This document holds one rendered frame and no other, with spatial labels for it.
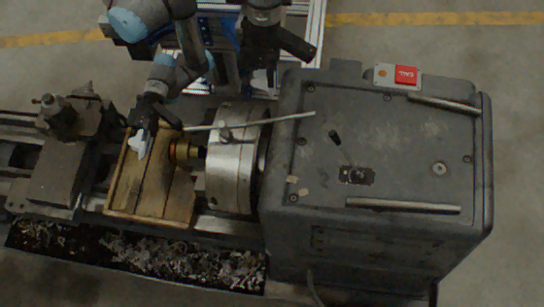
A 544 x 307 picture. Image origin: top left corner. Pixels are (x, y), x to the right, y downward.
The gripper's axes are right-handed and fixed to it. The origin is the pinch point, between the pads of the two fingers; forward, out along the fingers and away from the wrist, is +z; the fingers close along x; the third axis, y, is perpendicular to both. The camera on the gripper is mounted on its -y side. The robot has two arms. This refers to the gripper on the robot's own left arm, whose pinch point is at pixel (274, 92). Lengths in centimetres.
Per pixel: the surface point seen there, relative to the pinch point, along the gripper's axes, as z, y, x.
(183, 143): 25.5, 27.6, -4.6
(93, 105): 34, 69, -26
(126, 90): 103, 108, -119
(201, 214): 55, 25, -3
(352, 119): 10.7, -19.3, -6.3
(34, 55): 96, 179, -137
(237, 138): 15.3, 9.5, 1.4
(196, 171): 29.0, 21.8, 2.4
